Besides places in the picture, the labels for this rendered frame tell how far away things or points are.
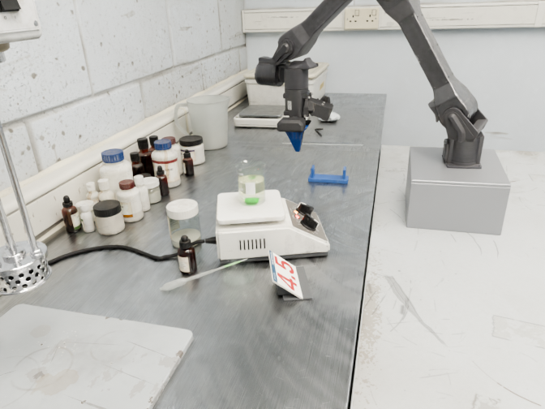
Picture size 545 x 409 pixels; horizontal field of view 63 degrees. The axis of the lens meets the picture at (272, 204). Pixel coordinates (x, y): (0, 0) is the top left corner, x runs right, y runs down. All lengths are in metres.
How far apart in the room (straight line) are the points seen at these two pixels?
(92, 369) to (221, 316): 0.19
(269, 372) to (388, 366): 0.15
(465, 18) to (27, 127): 1.71
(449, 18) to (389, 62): 0.30
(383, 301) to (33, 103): 0.78
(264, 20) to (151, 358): 1.80
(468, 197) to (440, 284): 0.21
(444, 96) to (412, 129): 1.34
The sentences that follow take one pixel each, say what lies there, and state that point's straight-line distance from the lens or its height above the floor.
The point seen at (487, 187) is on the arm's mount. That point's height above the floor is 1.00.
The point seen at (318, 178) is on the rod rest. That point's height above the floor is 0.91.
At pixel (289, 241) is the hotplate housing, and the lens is 0.78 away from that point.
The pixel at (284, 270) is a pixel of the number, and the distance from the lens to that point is 0.73.
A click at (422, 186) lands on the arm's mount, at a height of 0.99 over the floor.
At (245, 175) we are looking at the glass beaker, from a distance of 0.78.
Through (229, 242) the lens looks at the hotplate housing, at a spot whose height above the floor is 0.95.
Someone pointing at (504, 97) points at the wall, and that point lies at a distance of 2.27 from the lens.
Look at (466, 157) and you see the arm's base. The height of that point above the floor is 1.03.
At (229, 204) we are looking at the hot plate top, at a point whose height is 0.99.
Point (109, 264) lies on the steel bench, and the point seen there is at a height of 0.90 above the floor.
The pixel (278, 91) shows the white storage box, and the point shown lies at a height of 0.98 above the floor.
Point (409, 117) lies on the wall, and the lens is 2.24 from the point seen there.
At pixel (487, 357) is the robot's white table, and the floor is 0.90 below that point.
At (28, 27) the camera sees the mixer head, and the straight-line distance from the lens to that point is 0.49.
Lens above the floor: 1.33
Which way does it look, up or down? 25 degrees down
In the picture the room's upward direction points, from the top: 2 degrees counter-clockwise
